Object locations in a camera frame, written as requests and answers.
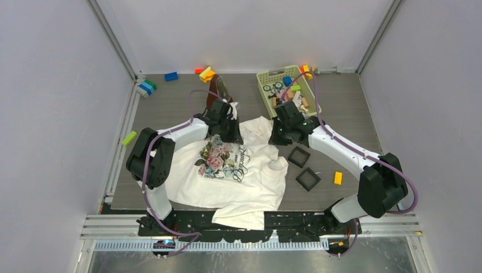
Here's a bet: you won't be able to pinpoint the white floral t-shirt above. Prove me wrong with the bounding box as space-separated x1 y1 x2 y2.
165 117 288 226

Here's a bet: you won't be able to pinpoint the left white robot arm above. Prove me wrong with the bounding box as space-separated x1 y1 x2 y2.
126 99 243 235

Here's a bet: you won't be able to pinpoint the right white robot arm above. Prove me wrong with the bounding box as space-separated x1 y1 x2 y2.
270 101 409 234

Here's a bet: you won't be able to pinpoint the brown wooden metronome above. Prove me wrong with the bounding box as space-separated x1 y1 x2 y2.
206 75 233 109

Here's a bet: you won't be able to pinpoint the green plastic basket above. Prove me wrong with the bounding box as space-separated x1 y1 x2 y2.
256 65 321 118

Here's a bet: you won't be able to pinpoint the blue toy brick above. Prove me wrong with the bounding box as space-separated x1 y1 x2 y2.
164 72 178 82

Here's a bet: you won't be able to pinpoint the yellow toy brick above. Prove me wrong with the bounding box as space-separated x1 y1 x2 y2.
334 171 343 185

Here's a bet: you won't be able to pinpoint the blue green stacked bricks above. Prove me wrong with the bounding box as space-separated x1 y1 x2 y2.
137 80 157 98

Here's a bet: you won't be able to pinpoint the lime green block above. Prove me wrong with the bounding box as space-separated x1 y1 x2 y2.
121 131 137 146

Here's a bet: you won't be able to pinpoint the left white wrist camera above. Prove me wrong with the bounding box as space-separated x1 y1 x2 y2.
220 100 239 121

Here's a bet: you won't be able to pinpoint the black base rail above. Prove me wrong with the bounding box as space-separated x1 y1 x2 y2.
136 210 362 243

